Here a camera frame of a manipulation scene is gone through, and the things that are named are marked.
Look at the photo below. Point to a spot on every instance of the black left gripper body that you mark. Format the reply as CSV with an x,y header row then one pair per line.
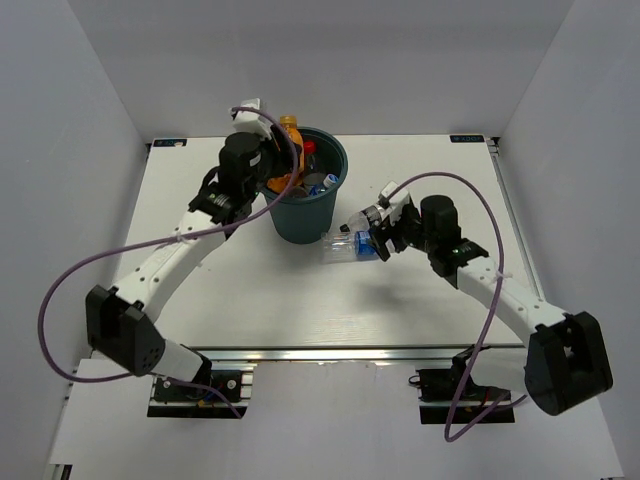
x,y
272,163

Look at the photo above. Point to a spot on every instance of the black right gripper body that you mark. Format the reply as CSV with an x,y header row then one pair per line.
x,y
407,231

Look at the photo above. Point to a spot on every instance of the orange bottle front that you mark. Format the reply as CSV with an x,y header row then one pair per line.
x,y
290,124

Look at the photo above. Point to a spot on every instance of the orange bottle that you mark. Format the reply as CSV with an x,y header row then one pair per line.
x,y
279,184
290,124

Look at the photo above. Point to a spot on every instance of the red cap clear bottle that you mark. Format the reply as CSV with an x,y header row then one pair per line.
x,y
314,169

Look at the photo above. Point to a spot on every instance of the blue label bottle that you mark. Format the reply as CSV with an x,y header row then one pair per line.
x,y
347,247
321,183

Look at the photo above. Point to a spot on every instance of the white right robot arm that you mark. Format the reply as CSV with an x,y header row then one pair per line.
x,y
563,361

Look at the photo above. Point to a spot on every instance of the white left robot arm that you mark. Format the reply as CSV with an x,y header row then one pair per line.
x,y
121,319

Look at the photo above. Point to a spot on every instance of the dark teal plastic bin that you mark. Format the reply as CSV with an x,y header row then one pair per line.
x,y
305,220

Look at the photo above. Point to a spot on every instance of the black cap clear bottle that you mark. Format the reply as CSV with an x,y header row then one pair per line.
x,y
363,220

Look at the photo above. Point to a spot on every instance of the black logo sticker left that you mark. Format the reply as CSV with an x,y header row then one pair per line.
x,y
169,143

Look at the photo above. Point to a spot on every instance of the black logo sticker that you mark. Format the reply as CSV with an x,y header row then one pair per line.
x,y
169,143
466,138

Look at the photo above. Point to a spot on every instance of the black logo sticker right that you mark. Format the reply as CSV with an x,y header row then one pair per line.
x,y
466,138

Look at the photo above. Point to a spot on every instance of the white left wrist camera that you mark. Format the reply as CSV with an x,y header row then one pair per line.
x,y
250,122

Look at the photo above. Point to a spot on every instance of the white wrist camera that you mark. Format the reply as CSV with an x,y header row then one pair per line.
x,y
392,200
250,122

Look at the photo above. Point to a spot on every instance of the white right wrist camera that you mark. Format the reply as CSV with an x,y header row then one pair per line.
x,y
392,200

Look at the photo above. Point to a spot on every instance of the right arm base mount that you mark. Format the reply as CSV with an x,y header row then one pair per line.
x,y
436,387

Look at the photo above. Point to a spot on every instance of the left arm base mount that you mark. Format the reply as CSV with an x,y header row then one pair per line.
x,y
227,397

